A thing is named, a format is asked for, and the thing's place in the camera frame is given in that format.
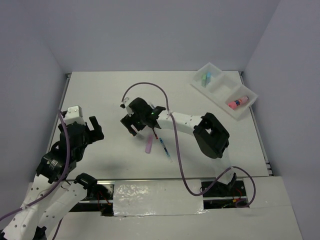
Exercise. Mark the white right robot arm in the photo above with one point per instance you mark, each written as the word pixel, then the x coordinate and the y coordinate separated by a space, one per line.
pixel 210 135

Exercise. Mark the green highlighter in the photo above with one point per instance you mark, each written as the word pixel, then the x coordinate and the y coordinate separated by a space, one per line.
pixel 204 80

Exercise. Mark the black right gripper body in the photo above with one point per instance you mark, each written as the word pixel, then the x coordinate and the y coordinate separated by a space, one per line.
pixel 137 120

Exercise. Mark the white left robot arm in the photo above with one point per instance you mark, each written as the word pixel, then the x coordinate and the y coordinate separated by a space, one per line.
pixel 36 217

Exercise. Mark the white three-compartment tray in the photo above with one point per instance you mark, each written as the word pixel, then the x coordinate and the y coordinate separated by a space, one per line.
pixel 223 89

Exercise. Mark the light blue pen refill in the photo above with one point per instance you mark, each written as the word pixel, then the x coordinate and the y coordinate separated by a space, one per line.
pixel 165 150

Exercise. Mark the purple highlighter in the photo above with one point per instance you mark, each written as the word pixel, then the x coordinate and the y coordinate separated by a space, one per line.
pixel 149 144

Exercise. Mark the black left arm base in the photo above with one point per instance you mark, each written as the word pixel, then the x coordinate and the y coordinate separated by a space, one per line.
pixel 98 198

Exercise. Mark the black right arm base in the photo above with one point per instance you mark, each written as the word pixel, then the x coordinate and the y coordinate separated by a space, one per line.
pixel 226 196

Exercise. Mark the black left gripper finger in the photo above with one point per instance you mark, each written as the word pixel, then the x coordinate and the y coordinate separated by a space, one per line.
pixel 98 133
pixel 94 123

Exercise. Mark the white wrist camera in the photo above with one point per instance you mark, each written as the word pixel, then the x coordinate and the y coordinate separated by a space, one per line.
pixel 73 114
pixel 125 105

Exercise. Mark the blue highlighter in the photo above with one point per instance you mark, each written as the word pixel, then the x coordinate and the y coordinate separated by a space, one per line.
pixel 208 78

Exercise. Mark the silver tape sheet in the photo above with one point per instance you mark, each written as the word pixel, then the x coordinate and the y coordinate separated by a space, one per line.
pixel 154 198

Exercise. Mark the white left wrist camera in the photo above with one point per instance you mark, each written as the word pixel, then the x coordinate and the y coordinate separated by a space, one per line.
pixel 73 114

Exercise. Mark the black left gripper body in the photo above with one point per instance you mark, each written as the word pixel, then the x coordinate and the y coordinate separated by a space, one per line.
pixel 90 137

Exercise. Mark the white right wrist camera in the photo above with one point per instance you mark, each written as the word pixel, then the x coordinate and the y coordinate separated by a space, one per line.
pixel 125 105

